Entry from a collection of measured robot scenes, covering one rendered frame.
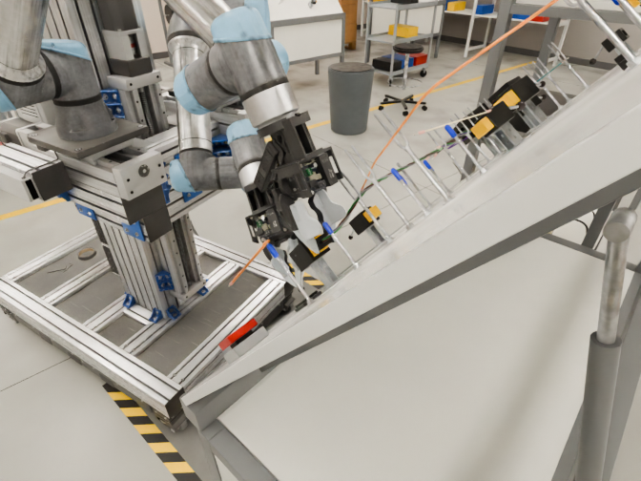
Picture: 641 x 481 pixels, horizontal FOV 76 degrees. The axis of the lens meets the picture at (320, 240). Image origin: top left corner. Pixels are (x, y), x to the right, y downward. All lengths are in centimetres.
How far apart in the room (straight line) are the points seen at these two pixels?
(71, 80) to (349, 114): 328
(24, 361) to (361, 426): 184
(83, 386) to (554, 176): 211
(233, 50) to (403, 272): 45
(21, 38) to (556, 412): 131
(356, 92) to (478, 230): 398
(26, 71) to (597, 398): 114
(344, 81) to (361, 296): 389
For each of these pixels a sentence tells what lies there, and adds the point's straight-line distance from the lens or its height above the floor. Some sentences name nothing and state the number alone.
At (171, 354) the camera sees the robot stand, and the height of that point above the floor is 21.
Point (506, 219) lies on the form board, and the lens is 19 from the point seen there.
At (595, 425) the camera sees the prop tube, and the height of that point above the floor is 123.
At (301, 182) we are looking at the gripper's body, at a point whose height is 130.
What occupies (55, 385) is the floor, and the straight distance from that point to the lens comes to 225.
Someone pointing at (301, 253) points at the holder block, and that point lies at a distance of 69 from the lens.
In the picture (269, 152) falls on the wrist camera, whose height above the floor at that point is 132.
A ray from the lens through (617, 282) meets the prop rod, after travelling 38.
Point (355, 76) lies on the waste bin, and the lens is 411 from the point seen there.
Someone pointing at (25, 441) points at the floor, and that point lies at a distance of 213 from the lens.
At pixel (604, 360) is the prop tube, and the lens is 42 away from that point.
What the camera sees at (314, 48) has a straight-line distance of 582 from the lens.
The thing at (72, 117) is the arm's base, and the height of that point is 122.
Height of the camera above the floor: 158
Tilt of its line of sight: 36 degrees down
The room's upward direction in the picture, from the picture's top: straight up
